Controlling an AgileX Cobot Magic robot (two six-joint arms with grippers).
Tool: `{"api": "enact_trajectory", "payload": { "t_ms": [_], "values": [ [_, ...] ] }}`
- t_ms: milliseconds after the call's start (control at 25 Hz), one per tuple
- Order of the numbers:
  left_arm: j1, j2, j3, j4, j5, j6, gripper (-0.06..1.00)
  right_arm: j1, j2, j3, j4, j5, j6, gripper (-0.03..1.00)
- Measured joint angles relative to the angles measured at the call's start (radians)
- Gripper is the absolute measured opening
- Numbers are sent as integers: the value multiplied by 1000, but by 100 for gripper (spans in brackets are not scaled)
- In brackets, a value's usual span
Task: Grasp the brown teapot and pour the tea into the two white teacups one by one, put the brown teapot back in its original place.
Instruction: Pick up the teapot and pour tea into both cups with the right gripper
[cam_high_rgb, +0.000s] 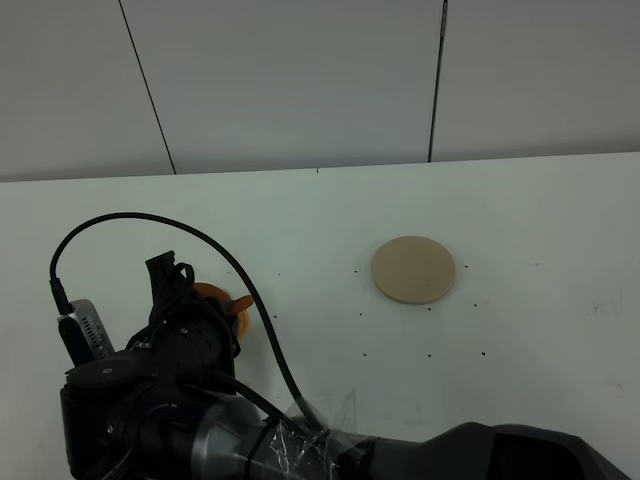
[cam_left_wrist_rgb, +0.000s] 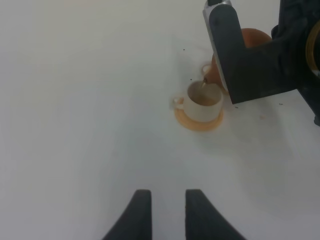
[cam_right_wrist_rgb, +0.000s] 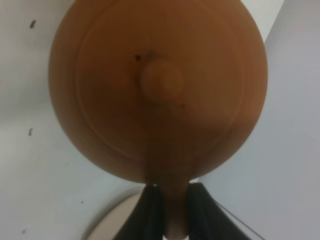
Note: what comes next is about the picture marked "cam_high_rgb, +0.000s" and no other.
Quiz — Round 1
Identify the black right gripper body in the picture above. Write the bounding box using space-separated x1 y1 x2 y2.
60 252 240 479

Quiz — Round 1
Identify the orange coaster far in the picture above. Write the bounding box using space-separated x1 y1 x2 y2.
236 310 251 341

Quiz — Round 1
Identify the beige round teapot coaster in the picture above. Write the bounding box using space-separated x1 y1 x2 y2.
370 236 456 305

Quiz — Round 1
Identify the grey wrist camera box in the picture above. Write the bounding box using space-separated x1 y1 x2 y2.
58 299 115 366

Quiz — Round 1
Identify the brown clay teapot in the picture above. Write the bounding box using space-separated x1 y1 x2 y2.
193 282 254 317

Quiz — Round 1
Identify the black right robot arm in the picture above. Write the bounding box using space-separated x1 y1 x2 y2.
60 253 622 479

